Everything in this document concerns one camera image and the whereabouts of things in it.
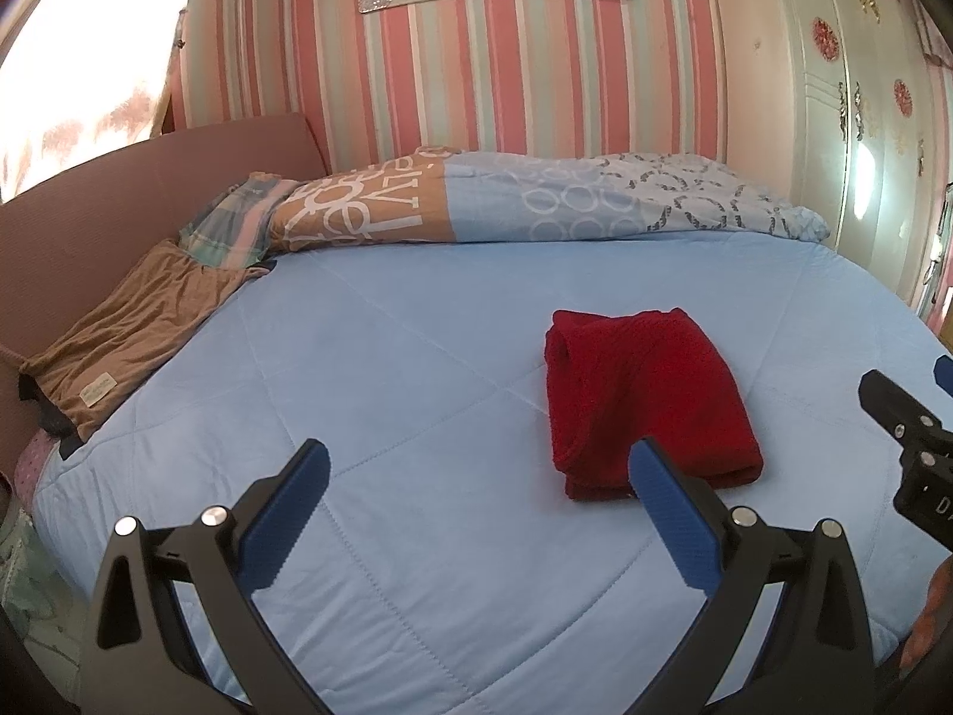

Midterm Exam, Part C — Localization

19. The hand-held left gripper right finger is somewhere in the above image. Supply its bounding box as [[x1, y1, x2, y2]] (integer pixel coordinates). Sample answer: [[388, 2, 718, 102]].
[[629, 437, 877, 715]]

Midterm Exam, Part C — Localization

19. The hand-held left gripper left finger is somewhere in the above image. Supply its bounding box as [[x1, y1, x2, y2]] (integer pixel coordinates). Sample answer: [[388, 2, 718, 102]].
[[82, 438, 351, 715]]

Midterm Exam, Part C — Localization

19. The red knit sweater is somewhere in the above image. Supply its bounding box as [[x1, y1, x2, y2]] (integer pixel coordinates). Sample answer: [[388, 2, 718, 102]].
[[543, 307, 765, 502]]

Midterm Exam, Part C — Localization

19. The person's right forearm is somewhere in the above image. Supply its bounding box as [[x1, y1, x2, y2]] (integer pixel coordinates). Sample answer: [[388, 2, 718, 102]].
[[897, 555, 953, 675]]

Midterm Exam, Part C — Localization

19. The light blue quilted bed cover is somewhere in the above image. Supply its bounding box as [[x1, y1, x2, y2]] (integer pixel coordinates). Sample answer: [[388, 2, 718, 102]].
[[33, 238, 953, 715]]

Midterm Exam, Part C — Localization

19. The brown pillow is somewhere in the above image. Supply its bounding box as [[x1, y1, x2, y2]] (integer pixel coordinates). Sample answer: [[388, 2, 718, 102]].
[[18, 240, 276, 442]]

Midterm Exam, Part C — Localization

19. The black item under brown cloth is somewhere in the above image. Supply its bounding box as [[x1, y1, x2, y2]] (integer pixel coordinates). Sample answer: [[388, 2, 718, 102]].
[[18, 376, 86, 461]]

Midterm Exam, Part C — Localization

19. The pink dotted sheet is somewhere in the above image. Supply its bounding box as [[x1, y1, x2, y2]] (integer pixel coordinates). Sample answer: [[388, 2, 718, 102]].
[[15, 436, 68, 515]]

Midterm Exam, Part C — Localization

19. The pale floral cloth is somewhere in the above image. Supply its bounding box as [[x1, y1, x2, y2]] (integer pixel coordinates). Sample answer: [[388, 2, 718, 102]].
[[0, 495, 83, 686]]

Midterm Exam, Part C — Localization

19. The white wardrobe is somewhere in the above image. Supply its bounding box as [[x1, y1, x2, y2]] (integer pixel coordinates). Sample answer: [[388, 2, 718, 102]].
[[700, 0, 953, 314]]

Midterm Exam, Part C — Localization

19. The plaid pillow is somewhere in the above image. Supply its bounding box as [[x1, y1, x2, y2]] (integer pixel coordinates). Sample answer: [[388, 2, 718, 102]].
[[179, 171, 299, 269]]

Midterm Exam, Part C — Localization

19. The blue and tan patterned duvet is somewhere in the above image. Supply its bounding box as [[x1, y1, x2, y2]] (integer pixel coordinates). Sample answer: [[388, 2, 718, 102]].
[[268, 149, 831, 253]]

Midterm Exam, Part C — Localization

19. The pink bed headboard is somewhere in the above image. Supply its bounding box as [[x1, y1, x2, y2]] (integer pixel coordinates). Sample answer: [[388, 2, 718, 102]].
[[0, 113, 332, 455]]

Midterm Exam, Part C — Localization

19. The bright window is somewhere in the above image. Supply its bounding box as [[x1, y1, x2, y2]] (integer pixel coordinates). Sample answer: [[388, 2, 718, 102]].
[[0, 0, 198, 202]]

